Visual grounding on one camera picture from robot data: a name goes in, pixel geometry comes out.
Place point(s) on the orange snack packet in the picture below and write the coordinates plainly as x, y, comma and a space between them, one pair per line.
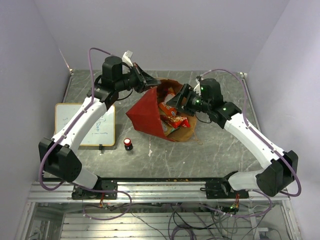
167, 110

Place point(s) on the aluminium frame rail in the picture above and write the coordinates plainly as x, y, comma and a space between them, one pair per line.
140, 192

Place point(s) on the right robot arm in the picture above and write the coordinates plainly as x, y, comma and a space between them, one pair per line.
279, 167

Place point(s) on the red white black button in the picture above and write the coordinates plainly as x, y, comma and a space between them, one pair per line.
128, 144

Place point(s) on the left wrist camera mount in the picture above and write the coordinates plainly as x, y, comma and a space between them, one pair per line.
126, 58

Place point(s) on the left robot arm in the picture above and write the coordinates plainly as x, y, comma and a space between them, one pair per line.
58, 154

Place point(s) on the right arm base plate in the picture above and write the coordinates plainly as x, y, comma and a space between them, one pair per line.
218, 190

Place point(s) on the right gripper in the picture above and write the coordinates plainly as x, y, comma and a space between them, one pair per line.
187, 91

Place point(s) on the red brown paper bag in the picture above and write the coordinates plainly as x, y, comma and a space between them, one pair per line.
145, 114

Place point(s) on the red snack packet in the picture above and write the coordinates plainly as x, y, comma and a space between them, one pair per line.
175, 121

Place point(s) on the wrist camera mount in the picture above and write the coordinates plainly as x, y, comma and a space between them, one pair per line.
197, 88
126, 58

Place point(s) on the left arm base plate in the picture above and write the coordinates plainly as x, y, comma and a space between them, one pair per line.
103, 189

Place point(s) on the small whiteboard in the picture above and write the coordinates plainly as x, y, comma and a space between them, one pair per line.
101, 133

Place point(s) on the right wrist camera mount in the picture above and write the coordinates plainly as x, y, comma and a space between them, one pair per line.
197, 88

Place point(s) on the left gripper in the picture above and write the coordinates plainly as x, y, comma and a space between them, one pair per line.
149, 79

